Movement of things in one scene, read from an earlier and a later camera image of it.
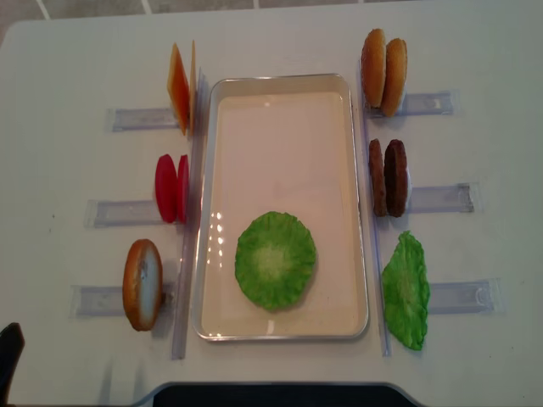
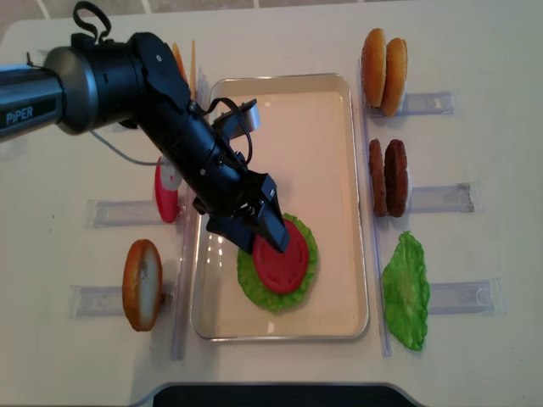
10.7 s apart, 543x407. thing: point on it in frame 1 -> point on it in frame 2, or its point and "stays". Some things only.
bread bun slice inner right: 373,67 stays
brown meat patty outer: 396,177 stays
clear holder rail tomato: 120,213 stays
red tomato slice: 183,188 -> 278,271
